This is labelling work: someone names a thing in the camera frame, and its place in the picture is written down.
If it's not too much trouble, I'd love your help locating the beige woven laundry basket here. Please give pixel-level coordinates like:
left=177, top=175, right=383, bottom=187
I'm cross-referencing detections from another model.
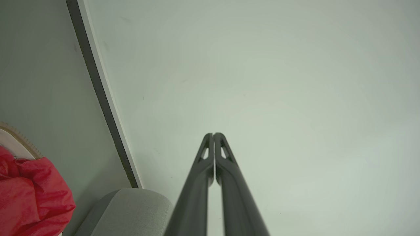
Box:
left=0, top=122, right=44, bottom=161

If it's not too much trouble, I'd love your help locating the red jersey with striped trim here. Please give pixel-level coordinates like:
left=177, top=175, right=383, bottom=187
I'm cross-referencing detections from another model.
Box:
left=0, top=146, right=76, bottom=236

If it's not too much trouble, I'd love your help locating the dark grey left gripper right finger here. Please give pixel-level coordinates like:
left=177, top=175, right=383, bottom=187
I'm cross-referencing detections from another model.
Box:
left=214, top=132, right=270, bottom=236

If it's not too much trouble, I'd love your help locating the black and white baseboard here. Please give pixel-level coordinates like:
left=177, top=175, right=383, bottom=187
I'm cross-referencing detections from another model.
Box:
left=66, top=0, right=143, bottom=189

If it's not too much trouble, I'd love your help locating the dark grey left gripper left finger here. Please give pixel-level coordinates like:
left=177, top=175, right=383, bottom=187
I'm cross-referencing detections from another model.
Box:
left=164, top=133, right=215, bottom=236

